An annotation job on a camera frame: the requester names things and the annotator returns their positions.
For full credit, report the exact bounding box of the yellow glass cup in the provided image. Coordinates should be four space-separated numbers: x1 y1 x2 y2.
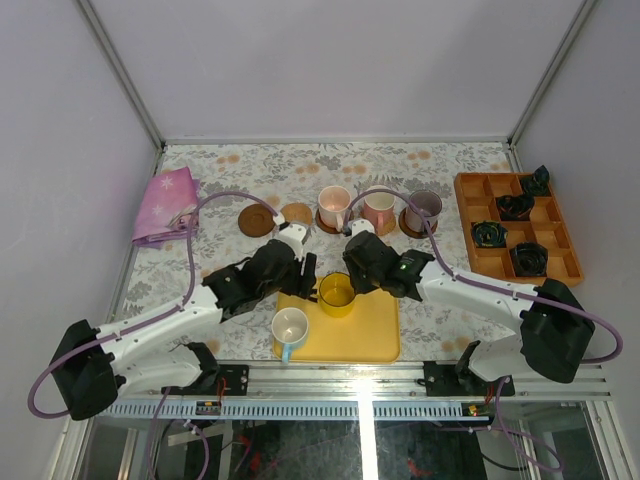
317 272 356 318

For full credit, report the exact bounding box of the white mug pink handle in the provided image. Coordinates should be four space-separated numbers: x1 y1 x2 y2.
363 185 395 213

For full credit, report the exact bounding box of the pink ceramic mug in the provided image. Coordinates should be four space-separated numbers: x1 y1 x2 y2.
318 185 351 232

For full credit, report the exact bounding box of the purple glass cup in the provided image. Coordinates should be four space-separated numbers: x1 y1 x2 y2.
405 190 443 237

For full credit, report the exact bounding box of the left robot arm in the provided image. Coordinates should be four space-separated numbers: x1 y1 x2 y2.
51 240 317 421

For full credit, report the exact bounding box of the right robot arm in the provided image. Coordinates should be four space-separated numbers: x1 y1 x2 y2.
342 231 595 395

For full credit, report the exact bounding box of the light woven coaster right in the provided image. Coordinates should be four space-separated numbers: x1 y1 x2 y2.
360 209 396 236

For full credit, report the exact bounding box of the light woven coaster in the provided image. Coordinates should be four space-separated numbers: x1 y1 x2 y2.
360 209 396 236
280 203 313 226

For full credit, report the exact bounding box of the dark wooden coaster far left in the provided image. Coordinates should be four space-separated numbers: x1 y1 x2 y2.
238 203 275 238

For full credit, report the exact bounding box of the dark wooden coaster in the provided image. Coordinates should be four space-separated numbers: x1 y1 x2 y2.
315 209 353 235
238 203 275 238
399 207 439 239

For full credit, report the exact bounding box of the dark wooden coaster far right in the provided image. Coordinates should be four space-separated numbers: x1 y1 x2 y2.
399 207 439 239

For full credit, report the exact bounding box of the dark wooden coaster middle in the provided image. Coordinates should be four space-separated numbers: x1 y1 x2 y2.
315 209 353 235

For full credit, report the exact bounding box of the light woven coaster left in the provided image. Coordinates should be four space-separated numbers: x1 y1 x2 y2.
280 203 313 226

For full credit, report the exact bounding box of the yellow plastic tray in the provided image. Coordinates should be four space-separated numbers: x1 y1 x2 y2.
277 290 401 364

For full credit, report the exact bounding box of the floral table cloth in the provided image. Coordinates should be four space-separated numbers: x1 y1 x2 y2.
112 142 512 361

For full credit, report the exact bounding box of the black rolled item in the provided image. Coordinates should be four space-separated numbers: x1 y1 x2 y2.
496 193 535 221
509 242 548 277
520 165 550 197
471 221 508 248

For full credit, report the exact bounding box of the purple folded cloth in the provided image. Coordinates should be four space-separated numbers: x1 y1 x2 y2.
132 167 200 248

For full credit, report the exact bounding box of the orange compartment organizer box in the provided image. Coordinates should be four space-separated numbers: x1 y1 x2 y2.
454 173 584 287

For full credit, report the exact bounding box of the black rolled item bottom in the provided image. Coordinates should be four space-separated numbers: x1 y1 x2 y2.
509 242 548 277

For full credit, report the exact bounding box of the black rolled item top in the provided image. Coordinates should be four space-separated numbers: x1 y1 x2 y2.
520 165 550 197

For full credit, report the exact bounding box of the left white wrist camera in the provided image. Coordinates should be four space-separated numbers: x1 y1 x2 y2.
275 223 310 261

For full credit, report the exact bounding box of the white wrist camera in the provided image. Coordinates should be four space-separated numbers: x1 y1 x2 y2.
343 218 376 237
275 223 310 261

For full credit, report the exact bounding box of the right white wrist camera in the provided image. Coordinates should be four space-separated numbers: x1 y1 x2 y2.
343 218 376 237

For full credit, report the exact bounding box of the white mug blue handle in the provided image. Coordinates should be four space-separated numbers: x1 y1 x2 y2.
271 307 310 363

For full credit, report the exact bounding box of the aluminium front rail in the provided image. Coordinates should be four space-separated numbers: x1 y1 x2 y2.
99 362 614 401

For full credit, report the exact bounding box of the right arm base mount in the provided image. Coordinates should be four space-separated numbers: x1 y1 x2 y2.
416 340 501 397

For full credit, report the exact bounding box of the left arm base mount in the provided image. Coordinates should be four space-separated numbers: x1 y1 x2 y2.
161 342 249 398

